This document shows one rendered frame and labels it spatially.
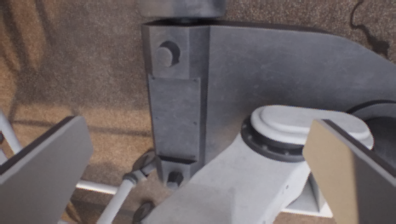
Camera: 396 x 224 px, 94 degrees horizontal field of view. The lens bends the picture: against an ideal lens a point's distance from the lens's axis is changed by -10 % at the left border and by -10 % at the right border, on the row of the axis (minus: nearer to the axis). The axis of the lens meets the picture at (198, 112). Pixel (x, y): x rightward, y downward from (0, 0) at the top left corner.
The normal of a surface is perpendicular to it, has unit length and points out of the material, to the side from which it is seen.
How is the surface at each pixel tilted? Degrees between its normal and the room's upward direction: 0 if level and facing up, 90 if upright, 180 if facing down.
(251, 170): 90
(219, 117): 0
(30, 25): 0
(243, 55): 0
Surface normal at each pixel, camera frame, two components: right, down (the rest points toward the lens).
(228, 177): 0.01, -0.87
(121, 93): -0.20, 0.47
